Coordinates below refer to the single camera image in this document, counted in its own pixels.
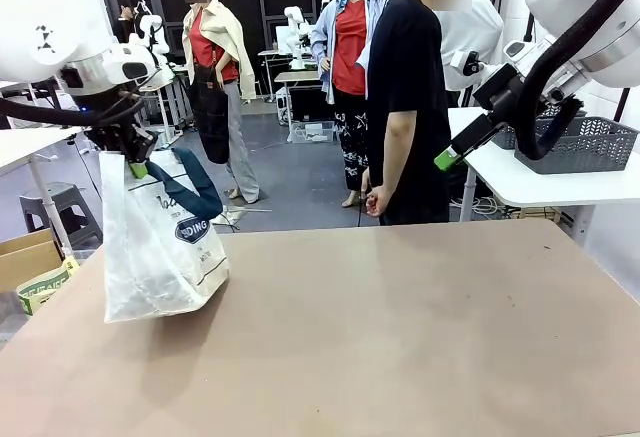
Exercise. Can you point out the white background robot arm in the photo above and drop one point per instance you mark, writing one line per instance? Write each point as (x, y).
(297, 32)
(150, 32)

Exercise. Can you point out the black slanted tripod leg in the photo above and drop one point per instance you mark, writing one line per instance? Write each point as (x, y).
(623, 104)

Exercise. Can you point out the person's right hand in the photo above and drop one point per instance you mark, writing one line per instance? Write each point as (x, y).
(381, 202)

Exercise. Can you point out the grey plastic step stool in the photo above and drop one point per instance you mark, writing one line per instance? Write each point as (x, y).
(70, 207)

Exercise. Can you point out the small wooden background desk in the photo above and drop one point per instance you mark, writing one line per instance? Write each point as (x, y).
(297, 77)

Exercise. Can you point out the mannequin with cream jacket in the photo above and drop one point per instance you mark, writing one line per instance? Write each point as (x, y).
(215, 57)

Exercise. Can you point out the green and white carton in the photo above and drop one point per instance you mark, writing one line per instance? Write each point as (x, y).
(45, 287)

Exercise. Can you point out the person's right forearm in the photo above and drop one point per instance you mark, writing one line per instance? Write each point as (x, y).
(397, 157)

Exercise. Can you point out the clear plastic storage bin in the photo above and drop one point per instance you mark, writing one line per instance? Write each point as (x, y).
(310, 132)

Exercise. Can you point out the metal mannequin base plate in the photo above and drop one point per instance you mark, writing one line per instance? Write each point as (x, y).
(230, 214)

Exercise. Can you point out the background person in black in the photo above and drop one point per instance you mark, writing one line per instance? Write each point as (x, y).
(129, 17)

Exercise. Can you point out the white side table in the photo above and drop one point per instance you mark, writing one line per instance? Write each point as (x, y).
(530, 188)
(30, 144)

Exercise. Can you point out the person in red top, blue shirt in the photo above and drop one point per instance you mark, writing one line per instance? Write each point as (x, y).
(345, 57)

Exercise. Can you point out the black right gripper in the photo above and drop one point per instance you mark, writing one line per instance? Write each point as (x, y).
(502, 92)

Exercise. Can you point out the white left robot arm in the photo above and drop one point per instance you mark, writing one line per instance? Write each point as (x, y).
(50, 17)

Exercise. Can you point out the wooden background work desk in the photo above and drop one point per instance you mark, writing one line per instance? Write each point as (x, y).
(167, 102)

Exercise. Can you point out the person in black t-shirt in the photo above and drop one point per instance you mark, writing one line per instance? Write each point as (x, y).
(410, 82)

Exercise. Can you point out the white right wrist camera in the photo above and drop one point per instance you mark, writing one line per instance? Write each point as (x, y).
(467, 63)

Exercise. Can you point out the brown cardboard box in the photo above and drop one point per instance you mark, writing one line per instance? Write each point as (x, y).
(27, 262)

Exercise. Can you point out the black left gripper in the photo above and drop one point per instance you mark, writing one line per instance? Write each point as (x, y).
(127, 141)

